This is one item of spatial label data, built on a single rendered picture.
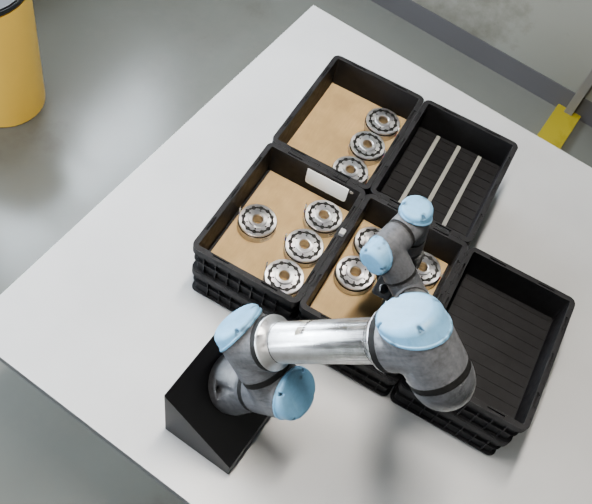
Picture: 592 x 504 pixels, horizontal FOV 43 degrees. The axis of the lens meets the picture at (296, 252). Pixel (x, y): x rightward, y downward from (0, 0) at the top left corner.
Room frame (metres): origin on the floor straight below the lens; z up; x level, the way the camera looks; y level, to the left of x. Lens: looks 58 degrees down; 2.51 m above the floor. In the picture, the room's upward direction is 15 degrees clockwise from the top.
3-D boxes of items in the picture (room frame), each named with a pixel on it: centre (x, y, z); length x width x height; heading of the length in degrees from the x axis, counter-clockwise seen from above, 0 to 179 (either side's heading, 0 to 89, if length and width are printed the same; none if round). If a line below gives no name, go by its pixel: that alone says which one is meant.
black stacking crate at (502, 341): (0.90, -0.52, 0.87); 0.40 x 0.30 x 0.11; 165
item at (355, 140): (1.43, -0.12, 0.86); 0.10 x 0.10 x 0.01
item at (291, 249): (1.04, -0.02, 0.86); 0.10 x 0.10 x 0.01
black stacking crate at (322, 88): (1.45, -0.05, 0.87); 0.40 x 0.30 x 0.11; 165
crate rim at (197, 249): (1.06, 0.06, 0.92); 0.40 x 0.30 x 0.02; 165
